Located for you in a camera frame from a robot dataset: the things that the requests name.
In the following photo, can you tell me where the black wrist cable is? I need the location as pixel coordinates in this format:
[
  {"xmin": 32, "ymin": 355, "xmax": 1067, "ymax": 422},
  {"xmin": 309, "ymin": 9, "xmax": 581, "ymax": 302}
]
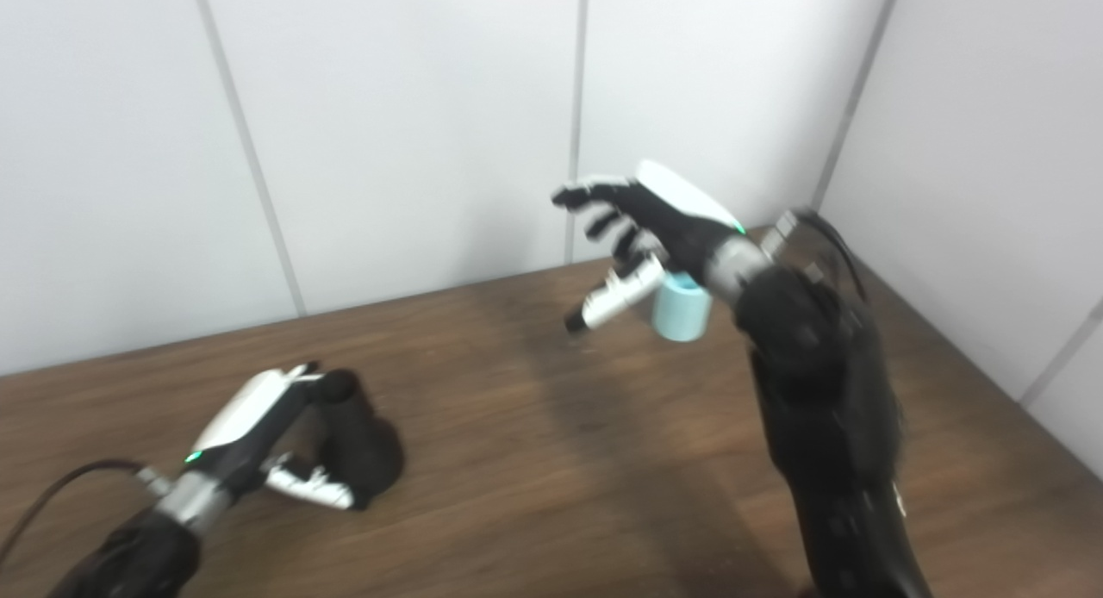
[
  {"xmin": 763, "ymin": 208, "xmax": 867, "ymax": 302},
  {"xmin": 0, "ymin": 460, "xmax": 169, "ymax": 564}
]

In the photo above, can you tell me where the black flared nozzle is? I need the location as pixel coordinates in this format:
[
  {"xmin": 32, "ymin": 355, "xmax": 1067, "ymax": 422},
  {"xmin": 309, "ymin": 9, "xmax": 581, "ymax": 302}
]
[{"xmin": 310, "ymin": 370, "xmax": 406, "ymax": 510}]

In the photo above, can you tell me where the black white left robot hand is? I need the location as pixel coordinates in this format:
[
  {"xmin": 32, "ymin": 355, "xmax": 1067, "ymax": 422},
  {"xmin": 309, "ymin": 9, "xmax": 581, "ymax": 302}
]
[{"xmin": 184, "ymin": 362, "xmax": 356, "ymax": 511}]

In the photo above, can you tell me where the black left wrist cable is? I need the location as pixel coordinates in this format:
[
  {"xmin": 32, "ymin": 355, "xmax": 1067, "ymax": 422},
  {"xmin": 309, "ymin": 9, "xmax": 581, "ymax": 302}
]
[{"xmin": 0, "ymin": 460, "xmax": 169, "ymax": 564}]

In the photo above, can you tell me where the light-blue hose piece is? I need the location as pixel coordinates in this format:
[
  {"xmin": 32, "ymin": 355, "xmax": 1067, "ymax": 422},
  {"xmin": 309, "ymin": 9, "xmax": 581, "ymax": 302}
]
[{"xmin": 651, "ymin": 272, "xmax": 714, "ymax": 342}]

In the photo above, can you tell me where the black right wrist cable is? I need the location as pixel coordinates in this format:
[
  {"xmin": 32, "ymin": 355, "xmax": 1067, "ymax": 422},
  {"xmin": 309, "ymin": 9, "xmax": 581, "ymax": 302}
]
[{"xmin": 763, "ymin": 208, "xmax": 867, "ymax": 302}]

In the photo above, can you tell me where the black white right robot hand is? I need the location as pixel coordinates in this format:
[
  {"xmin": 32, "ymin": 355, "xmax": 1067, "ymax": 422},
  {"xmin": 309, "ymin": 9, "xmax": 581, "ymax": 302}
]
[{"xmin": 551, "ymin": 159, "xmax": 747, "ymax": 333}]

